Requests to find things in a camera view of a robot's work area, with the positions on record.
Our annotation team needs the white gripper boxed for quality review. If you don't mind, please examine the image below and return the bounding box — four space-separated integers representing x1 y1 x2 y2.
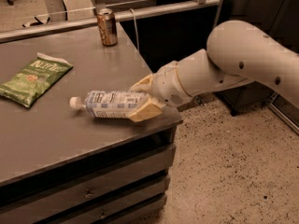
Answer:
127 61 192 122

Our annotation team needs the blue label plastic bottle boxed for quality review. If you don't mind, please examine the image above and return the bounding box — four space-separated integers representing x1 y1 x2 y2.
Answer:
69 91 147 119

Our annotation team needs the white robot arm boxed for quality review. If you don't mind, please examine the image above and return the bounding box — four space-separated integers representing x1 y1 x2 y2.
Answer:
128 21 299 122

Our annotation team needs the orange soda can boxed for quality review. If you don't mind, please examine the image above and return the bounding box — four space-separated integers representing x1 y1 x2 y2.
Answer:
97 8 118 46

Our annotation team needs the grey drawer cabinet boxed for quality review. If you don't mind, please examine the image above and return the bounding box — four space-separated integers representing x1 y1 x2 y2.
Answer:
0 128 176 224

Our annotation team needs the green chip bag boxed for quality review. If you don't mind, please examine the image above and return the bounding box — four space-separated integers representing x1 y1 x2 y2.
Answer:
0 53 73 108

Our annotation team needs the dark grey cabinet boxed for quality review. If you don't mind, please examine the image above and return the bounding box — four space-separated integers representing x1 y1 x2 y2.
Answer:
206 19 299 107

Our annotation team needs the white cable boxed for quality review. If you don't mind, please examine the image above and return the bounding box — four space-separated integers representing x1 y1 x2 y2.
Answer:
128 7 141 52

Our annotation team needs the grey metal rail frame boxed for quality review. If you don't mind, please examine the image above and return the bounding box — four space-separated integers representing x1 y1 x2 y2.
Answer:
0 0 223 44

